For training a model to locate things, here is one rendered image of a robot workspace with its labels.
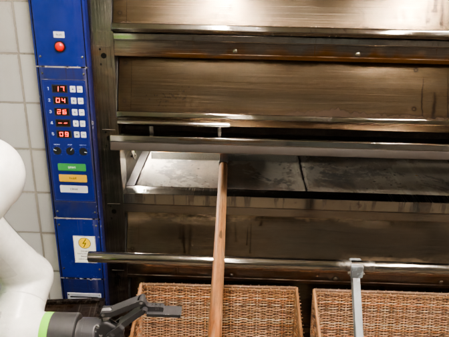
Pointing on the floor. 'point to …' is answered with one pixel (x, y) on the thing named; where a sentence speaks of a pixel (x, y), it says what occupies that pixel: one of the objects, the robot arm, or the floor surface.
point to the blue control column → (72, 52)
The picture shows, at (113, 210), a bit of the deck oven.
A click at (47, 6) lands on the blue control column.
